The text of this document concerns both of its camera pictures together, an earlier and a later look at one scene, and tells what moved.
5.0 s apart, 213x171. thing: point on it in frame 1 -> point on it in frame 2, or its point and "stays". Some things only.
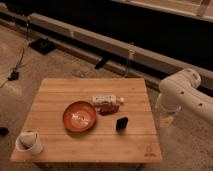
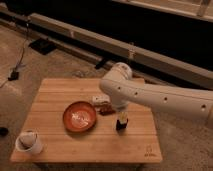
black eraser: (121, 123) stays
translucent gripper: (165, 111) -> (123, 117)
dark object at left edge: (3, 131) stays
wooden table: (92, 120) stays
